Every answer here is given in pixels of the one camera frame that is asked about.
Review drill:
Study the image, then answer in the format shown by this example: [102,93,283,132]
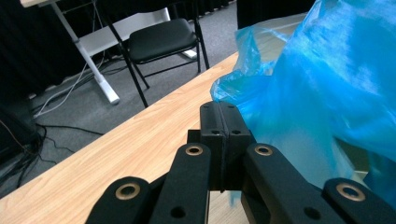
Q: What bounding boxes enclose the blue plastic bag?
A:
[209,0,396,208]

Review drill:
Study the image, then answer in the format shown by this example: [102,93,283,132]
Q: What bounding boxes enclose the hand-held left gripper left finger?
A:
[187,101,226,191]

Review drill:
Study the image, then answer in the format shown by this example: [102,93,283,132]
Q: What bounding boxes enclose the black stand base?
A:
[0,99,38,162]

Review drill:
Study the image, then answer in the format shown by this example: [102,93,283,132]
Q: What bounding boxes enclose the thin black floor cables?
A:
[0,120,106,188]

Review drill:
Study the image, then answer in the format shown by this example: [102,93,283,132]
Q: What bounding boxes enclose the white floor cable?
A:
[32,50,106,119]

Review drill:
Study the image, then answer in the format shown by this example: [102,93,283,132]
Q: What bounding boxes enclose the black folding chair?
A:
[102,0,211,108]

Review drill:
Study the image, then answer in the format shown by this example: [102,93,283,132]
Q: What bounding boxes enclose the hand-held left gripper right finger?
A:
[221,101,257,191]

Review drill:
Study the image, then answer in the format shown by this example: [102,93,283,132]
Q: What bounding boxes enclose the green plastic bin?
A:
[334,136,375,175]

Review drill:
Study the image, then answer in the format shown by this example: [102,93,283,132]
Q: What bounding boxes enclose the white desk frame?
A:
[20,0,199,105]

